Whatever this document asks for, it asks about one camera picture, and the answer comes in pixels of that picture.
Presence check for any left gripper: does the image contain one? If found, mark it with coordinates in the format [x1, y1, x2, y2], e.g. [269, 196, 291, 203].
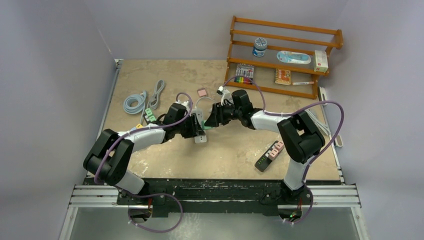
[174, 113, 204, 139]

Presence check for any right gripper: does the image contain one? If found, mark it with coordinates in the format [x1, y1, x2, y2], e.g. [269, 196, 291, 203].
[205, 101, 243, 128]

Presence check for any white power strip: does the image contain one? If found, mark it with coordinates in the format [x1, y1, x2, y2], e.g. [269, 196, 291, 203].
[194, 109, 207, 144]

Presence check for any black power strip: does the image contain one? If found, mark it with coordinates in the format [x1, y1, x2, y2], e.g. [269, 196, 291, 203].
[254, 140, 285, 173]
[140, 108, 157, 126]

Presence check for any green charger plug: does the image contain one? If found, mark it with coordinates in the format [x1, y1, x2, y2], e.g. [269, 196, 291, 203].
[202, 125, 213, 130]

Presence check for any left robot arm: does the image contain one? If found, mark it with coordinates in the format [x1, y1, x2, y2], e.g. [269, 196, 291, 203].
[83, 103, 205, 205]

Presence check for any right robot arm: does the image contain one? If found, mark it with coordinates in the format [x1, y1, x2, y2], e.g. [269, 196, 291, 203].
[204, 89, 326, 204]

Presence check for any green plug on left strip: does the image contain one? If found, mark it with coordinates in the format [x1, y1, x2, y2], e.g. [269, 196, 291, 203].
[145, 108, 153, 117]

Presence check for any marker pen set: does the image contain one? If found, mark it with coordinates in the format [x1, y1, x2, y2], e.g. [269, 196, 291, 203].
[234, 63, 255, 85]

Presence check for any small orange notebook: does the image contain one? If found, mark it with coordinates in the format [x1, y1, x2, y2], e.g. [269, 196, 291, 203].
[274, 68, 292, 86]

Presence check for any blue white jar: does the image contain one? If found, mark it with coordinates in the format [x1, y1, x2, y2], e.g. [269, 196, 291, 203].
[252, 37, 268, 58]

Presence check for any wooden shelf rack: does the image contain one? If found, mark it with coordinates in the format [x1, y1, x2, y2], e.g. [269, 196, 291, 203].
[225, 16, 344, 99]

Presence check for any blue oval package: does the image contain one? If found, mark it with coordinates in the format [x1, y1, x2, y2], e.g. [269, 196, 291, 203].
[276, 50, 312, 65]

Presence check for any white pen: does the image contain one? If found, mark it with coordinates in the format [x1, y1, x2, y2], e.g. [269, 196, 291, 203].
[292, 81, 315, 86]

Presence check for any white red box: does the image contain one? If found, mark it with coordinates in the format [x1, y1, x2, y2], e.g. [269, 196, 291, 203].
[313, 50, 329, 73]

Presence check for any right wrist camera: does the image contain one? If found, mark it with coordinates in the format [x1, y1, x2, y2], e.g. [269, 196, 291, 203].
[216, 85, 234, 105]

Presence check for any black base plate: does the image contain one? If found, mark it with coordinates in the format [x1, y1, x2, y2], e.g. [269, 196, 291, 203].
[117, 178, 314, 219]

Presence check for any white wall clip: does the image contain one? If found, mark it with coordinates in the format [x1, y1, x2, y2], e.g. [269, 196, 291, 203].
[334, 134, 343, 148]
[318, 86, 326, 101]

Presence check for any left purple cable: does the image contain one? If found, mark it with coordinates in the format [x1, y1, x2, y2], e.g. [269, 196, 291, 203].
[93, 92, 194, 233]

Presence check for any purple cable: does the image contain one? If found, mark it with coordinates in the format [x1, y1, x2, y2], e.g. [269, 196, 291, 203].
[93, 92, 194, 233]
[222, 75, 345, 226]

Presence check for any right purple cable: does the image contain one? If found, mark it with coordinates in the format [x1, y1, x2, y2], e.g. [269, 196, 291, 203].
[222, 75, 345, 226]

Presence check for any lower white wall clip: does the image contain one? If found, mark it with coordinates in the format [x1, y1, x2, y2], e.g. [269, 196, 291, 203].
[334, 134, 343, 148]

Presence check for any aluminium rail frame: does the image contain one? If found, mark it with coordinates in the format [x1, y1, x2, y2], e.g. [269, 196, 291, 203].
[59, 59, 370, 240]

